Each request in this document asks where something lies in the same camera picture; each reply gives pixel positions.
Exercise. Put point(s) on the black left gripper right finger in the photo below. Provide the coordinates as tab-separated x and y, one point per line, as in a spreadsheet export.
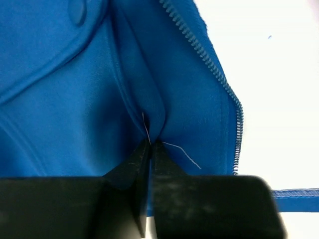
210	207

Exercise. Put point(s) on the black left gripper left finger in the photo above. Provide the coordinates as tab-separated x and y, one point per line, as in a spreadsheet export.
113	206

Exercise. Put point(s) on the blue zip jacket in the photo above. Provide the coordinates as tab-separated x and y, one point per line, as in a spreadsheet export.
231	87

